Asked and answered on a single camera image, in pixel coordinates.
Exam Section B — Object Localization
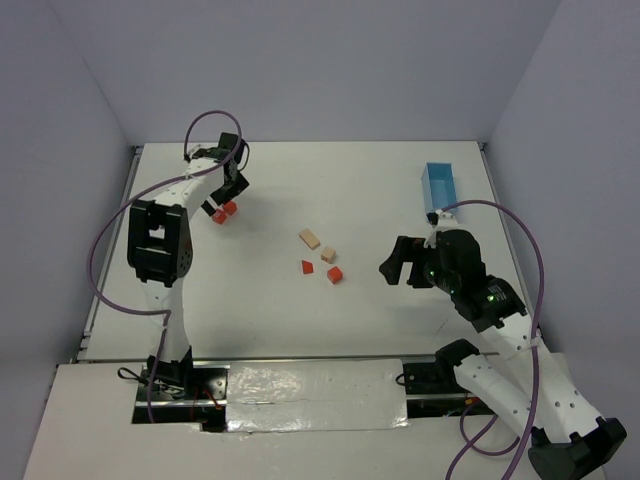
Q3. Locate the red cube with window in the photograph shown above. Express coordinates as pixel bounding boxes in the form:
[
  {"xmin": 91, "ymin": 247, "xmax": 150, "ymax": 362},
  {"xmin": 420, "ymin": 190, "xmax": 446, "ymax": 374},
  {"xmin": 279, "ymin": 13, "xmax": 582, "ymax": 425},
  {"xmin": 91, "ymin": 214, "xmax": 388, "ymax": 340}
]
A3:
[{"xmin": 211, "ymin": 210, "xmax": 227, "ymax": 225}]

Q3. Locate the red cube block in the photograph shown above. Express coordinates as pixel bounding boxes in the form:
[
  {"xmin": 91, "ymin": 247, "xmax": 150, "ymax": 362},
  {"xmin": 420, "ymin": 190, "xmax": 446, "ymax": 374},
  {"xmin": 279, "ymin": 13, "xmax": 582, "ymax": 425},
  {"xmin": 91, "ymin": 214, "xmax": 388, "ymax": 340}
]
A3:
[
  {"xmin": 327, "ymin": 266, "xmax": 344, "ymax": 284},
  {"xmin": 223, "ymin": 201, "xmax": 238, "ymax": 215}
]

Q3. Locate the natural wood cube with windows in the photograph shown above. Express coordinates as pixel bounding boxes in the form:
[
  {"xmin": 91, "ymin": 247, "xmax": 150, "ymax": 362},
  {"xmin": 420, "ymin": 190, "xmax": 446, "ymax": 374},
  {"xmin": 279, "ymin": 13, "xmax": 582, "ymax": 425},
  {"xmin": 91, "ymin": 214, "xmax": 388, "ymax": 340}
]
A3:
[{"xmin": 321, "ymin": 246, "xmax": 336, "ymax": 264}]

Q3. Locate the blue plastic box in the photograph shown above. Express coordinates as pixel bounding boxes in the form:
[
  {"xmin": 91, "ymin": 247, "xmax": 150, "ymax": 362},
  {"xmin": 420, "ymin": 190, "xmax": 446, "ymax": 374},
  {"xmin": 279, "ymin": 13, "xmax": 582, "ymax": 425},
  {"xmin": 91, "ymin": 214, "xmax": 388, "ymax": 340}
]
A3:
[{"xmin": 421, "ymin": 162, "xmax": 457, "ymax": 223}]

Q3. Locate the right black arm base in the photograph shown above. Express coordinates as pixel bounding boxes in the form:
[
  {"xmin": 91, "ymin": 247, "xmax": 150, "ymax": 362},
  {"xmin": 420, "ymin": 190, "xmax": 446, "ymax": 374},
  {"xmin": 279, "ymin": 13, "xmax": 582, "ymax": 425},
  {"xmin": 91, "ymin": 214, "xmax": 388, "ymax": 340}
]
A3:
[{"xmin": 395, "ymin": 360, "xmax": 491, "ymax": 419}]

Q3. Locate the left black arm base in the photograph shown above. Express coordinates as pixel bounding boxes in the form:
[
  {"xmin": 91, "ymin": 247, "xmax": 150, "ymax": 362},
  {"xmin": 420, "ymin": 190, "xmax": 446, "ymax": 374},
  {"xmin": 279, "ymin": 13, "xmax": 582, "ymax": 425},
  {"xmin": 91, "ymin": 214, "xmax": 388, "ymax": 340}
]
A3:
[{"xmin": 117, "ymin": 364, "xmax": 229, "ymax": 433}]

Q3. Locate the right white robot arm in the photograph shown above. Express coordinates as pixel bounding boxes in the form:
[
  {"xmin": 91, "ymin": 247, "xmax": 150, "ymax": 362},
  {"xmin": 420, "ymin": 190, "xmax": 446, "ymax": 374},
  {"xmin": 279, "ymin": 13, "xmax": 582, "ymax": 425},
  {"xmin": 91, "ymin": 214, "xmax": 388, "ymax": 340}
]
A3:
[{"xmin": 379, "ymin": 229, "xmax": 627, "ymax": 479}]

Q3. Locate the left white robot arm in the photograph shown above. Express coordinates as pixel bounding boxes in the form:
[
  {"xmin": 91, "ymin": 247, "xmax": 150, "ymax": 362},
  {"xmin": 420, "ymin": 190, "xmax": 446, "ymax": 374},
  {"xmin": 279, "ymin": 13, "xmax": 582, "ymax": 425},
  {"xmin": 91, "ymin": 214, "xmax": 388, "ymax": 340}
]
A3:
[{"xmin": 127, "ymin": 133, "xmax": 249, "ymax": 390}]

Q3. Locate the natural wood flat block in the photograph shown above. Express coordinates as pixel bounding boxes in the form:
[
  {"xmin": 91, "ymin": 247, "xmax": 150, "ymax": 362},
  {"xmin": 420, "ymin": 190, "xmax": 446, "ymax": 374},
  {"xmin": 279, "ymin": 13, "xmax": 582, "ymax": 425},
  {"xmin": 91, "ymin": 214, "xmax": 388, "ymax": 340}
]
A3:
[{"xmin": 299, "ymin": 228, "xmax": 321, "ymax": 250}]

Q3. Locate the red wedge block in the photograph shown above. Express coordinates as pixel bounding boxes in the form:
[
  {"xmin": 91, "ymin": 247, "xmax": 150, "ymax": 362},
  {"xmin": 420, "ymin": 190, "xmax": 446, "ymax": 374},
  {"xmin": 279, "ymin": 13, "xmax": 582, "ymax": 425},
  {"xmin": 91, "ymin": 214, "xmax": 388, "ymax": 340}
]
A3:
[{"xmin": 301, "ymin": 260, "xmax": 314, "ymax": 274}]

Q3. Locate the silver foil tape sheet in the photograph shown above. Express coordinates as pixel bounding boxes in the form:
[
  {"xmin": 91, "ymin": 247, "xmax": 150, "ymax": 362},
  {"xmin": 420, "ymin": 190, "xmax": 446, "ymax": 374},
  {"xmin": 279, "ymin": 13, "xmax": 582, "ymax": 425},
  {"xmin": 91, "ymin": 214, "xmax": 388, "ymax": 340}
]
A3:
[{"xmin": 226, "ymin": 359, "xmax": 409, "ymax": 433}]

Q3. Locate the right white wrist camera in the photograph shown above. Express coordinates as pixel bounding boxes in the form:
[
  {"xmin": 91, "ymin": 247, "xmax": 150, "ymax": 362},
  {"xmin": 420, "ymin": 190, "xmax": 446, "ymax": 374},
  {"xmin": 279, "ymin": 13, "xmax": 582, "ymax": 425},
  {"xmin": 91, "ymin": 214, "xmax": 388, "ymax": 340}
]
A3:
[{"xmin": 424, "ymin": 209, "xmax": 460, "ymax": 247}]

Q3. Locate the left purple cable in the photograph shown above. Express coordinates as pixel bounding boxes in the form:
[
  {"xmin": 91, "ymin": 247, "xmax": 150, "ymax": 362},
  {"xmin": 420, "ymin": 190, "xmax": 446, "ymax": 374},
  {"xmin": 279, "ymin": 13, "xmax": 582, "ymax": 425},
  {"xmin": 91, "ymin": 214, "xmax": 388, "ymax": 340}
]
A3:
[{"xmin": 87, "ymin": 109, "xmax": 249, "ymax": 424}]

